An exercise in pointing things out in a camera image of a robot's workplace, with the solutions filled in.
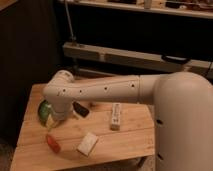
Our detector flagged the white remote control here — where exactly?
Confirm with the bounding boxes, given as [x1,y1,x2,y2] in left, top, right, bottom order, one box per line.
[110,103,121,130]

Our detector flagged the green ceramic bowl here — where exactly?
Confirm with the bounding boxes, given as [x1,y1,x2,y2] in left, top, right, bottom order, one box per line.
[37,100,52,126]

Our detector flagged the wooden table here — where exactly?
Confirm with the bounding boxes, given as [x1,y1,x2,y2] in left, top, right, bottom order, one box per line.
[10,84,154,171]

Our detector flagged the low wooden shelf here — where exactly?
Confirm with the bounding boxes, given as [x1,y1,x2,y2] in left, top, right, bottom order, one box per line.
[63,42,213,79]

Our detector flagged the black object on shelf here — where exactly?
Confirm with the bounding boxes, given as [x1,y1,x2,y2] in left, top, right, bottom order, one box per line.
[161,55,191,65]

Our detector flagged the white sponge block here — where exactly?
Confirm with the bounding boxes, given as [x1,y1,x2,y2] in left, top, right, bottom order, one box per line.
[77,132,98,156]

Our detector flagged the black rectangular object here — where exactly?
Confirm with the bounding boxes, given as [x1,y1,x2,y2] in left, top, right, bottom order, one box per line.
[73,102,89,117]

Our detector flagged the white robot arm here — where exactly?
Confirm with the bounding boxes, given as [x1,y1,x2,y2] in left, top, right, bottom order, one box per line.
[43,70,213,171]

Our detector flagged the red pepper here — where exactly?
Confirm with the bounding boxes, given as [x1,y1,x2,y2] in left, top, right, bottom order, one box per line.
[46,134,61,153]

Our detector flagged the upper wooden shelf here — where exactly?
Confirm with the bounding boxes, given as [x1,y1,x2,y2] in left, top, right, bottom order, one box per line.
[57,0,213,19]

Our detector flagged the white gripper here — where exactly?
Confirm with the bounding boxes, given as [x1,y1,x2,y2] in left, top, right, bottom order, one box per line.
[45,108,69,130]

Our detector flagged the metal stand pole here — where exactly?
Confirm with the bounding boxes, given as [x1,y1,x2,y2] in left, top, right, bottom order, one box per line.
[64,0,77,45]

